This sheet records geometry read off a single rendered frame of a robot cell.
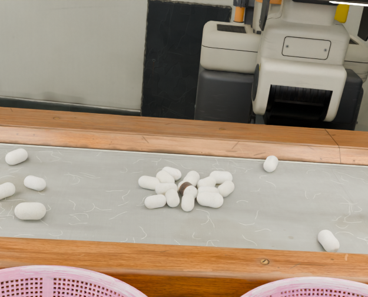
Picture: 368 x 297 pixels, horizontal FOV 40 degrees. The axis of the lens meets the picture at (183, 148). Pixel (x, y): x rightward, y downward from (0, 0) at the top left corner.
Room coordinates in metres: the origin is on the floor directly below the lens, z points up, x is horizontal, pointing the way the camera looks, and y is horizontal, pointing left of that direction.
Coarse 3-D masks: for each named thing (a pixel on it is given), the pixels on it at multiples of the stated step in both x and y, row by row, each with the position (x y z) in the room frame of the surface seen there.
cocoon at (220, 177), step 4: (212, 172) 0.69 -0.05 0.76; (216, 172) 0.69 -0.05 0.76; (220, 172) 0.69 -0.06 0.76; (224, 172) 0.69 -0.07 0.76; (228, 172) 0.70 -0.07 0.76; (212, 176) 0.69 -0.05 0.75; (216, 176) 0.68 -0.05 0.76; (220, 176) 0.69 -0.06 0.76; (224, 176) 0.69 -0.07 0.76; (228, 176) 0.69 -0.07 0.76; (216, 180) 0.68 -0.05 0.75; (220, 180) 0.68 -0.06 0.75; (224, 180) 0.68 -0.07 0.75
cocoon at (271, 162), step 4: (268, 156) 0.77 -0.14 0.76; (272, 156) 0.77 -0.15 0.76; (268, 160) 0.75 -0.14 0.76; (272, 160) 0.75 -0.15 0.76; (276, 160) 0.76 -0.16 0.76; (264, 164) 0.75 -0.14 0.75; (268, 164) 0.75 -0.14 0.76; (272, 164) 0.75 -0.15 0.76; (276, 164) 0.75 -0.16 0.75; (264, 168) 0.75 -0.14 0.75; (268, 168) 0.74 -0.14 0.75; (272, 168) 0.74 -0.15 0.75
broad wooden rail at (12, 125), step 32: (0, 128) 0.78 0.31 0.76; (32, 128) 0.79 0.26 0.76; (64, 128) 0.80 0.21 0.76; (96, 128) 0.81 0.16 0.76; (128, 128) 0.82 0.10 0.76; (160, 128) 0.84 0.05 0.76; (192, 128) 0.85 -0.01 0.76; (224, 128) 0.87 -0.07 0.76; (256, 128) 0.88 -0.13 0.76; (288, 128) 0.90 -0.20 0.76; (320, 128) 0.92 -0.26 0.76; (288, 160) 0.80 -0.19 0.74; (320, 160) 0.81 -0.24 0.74; (352, 160) 0.82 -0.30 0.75
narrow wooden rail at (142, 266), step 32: (0, 256) 0.43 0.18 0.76; (32, 256) 0.43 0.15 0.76; (64, 256) 0.44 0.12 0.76; (96, 256) 0.45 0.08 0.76; (128, 256) 0.45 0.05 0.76; (160, 256) 0.46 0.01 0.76; (192, 256) 0.46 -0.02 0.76; (224, 256) 0.47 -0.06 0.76; (256, 256) 0.47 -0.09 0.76; (288, 256) 0.48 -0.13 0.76; (320, 256) 0.49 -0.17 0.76; (352, 256) 0.49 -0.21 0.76; (32, 288) 0.42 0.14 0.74; (64, 288) 0.42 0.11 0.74; (160, 288) 0.43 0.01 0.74; (192, 288) 0.43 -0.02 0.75; (224, 288) 0.44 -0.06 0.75
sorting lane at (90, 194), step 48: (0, 144) 0.76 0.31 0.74; (48, 192) 0.62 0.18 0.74; (96, 192) 0.63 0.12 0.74; (144, 192) 0.64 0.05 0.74; (240, 192) 0.67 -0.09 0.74; (288, 192) 0.69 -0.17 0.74; (336, 192) 0.70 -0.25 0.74; (96, 240) 0.51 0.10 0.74; (144, 240) 0.52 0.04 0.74; (192, 240) 0.53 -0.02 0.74; (240, 240) 0.54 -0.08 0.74; (288, 240) 0.55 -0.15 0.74
